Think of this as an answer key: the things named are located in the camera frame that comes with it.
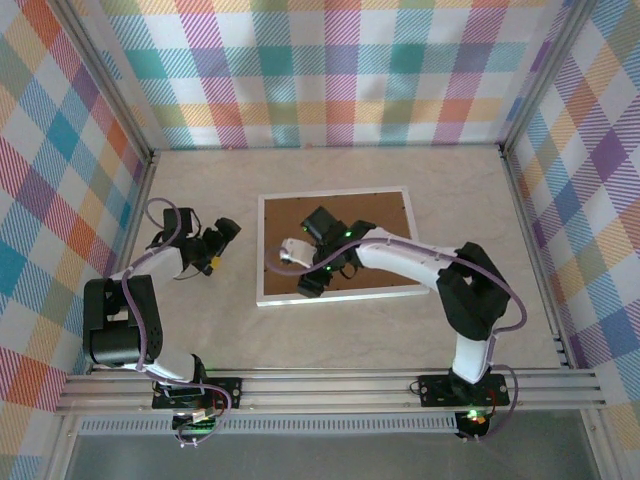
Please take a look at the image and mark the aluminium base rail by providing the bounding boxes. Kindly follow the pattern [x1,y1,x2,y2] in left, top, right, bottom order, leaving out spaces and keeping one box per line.
[53,368,609,416]

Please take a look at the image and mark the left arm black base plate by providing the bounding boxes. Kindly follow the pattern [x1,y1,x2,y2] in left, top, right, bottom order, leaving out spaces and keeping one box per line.
[151,374,245,412]

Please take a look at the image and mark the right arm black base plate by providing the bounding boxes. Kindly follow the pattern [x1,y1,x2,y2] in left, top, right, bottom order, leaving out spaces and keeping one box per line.
[417,373,512,409]

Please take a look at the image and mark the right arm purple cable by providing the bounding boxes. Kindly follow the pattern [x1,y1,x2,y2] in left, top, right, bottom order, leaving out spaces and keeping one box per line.
[268,237,529,444]

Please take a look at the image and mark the aluminium side rail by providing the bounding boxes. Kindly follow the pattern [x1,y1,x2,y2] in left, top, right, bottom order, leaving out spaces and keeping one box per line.
[89,149,161,376]
[499,144,576,371]

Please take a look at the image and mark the grey slotted cable duct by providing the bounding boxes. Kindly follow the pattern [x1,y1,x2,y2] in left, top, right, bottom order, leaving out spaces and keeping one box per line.
[77,413,461,437]

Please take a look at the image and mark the aluminium frame post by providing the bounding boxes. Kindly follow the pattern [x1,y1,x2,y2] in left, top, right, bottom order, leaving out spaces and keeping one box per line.
[57,0,160,162]
[47,414,84,480]
[499,0,596,156]
[579,407,619,480]

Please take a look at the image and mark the green lit controller board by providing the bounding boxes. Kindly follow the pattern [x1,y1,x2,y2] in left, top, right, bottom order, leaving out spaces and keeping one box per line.
[171,408,224,437]
[455,407,496,440]

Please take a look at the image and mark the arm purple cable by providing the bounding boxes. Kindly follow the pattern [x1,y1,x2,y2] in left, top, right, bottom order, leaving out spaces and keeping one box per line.
[268,237,529,444]
[122,197,234,449]

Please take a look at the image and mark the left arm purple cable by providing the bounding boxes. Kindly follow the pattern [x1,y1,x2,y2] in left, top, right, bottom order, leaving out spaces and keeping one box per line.
[122,197,234,449]

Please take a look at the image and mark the white picture frame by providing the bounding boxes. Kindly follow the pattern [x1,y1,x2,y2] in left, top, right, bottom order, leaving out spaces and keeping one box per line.
[254,186,431,309]

